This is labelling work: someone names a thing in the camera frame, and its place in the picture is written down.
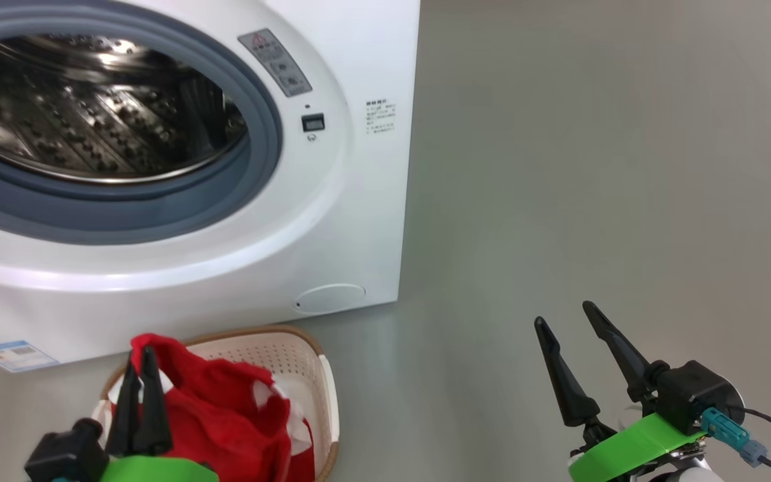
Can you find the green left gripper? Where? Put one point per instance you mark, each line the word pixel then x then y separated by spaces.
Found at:
pixel 158 470

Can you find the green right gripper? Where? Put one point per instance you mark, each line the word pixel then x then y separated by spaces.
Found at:
pixel 626 448

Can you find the red and white garment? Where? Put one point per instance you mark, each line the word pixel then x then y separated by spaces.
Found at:
pixel 225 415

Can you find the cream perforated basket brown rim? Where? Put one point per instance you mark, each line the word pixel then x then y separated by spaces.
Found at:
pixel 292 361

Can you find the white front-load washing machine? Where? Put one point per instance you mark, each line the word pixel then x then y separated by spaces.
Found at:
pixel 359 234

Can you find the steel washer drum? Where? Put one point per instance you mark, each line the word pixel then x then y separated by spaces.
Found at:
pixel 91 114

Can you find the black door latch socket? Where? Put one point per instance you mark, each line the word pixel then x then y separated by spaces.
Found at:
pixel 313 122

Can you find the blue energy label sticker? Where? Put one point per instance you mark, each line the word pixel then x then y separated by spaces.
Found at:
pixel 14 356

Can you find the round white filter cover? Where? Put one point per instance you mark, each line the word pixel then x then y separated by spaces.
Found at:
pixel 330 299

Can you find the small printed text label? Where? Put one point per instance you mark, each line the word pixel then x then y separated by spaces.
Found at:
pixel 381 118

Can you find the grey warning sticker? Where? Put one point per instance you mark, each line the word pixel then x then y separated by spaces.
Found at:
pixel 275 63

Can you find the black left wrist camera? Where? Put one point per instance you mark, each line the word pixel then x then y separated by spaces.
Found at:
pixel 64 452

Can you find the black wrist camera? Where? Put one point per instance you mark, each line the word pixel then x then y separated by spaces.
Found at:
pixel 693 391
pixel 64 452

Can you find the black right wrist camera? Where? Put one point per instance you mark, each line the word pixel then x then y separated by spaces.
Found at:
pixel 693 391

